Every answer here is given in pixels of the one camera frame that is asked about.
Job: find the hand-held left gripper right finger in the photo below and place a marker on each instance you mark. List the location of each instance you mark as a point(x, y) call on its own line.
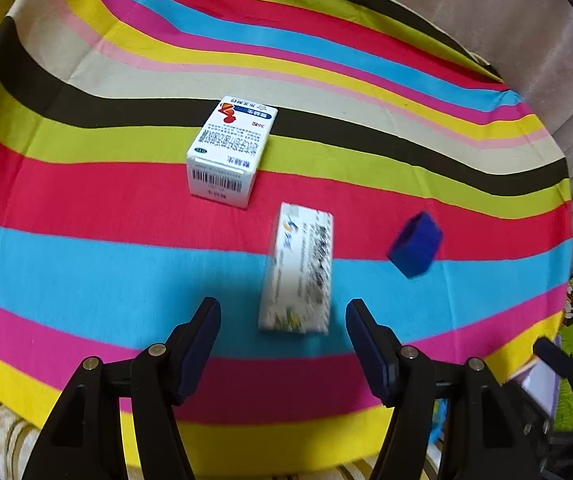
point(366, 345)

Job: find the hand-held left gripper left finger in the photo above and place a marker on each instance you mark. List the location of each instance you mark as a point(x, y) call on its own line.
point(199, 345)

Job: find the white red mark medicine box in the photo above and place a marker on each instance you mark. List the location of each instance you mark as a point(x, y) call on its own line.
point(231, 152)

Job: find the small dark blue box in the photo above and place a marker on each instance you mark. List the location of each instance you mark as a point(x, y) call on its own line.
point(414, 252)

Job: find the purple white box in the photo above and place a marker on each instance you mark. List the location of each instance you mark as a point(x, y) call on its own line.
point(541, 380)

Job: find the narrow white medicine box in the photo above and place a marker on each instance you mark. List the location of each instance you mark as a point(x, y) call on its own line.
point(299, 270)

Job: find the colourful striped cloth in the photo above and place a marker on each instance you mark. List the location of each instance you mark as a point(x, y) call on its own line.
point(116, 260)

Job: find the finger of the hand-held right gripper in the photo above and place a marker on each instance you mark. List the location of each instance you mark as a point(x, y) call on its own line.
point(559, 360)

